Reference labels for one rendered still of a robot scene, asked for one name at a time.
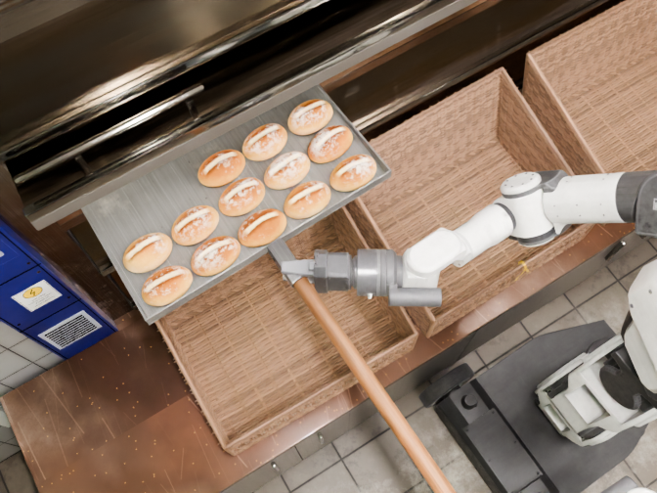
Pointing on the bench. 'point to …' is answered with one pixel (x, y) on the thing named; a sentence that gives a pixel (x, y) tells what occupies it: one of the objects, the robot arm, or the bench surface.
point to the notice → (36, 295)
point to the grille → (70, 330)
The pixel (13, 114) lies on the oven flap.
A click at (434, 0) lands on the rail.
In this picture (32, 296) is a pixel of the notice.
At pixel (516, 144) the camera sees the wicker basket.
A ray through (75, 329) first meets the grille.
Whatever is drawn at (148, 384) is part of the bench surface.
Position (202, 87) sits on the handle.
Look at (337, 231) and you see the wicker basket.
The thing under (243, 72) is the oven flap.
